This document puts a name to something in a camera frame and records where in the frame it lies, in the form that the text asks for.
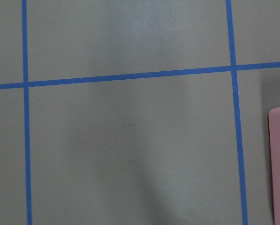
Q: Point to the brown paper table mat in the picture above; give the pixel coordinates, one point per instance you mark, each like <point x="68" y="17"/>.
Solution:
<point x="137" y="112"/>

